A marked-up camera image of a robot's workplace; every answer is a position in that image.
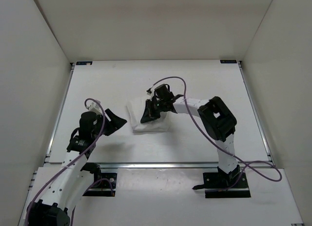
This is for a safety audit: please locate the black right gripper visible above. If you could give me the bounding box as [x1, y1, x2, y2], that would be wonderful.
[141, 99, 166, 123]

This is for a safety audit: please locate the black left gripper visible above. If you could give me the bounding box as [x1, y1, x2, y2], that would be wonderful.
[93, 106, 128, 136]

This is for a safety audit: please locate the white pleated skirt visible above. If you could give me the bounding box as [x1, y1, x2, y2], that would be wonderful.
[126, 96, 170, 133]

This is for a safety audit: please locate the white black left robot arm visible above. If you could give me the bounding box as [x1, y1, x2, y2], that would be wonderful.
[24, 99, 127, 226]

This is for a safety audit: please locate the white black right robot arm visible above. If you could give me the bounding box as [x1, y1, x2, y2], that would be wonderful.
[140, 84, 240, 187]

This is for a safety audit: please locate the blue left corner label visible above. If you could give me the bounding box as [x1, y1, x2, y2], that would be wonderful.
[76, 61, 93, 65]

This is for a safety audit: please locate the blue corner label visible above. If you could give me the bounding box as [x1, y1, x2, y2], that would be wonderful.
[76, 61, 93, 65]
[220, 60, 237, 64]

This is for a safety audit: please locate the blue right corner label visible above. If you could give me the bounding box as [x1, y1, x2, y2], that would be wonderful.
[220, 60, 237, 64]

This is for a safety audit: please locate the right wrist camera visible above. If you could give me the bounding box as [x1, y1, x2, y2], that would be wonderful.
[146, 85, 158, 101]

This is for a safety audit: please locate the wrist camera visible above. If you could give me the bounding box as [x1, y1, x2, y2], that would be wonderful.
[146, 85, 158, 101]
[85, 102, 102, 115]

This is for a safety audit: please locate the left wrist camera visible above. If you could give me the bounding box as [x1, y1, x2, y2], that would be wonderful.
[85, 102, 102, 115]

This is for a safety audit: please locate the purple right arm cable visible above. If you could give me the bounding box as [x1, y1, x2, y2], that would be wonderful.
[146, 76, 283, 191]

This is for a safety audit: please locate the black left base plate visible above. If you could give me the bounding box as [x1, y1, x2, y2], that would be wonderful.
[81, 163, 117, 197]

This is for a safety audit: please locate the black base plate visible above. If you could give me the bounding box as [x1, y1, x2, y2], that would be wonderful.
[81, 163, 117, 197]
[192, 172, 251, 199]

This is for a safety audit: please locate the aluminium table frame rail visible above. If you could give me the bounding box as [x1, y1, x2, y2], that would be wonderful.
[46, 60, 271, 168]

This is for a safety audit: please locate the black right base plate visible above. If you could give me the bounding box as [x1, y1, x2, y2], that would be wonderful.
[192, 172, 251, 199]

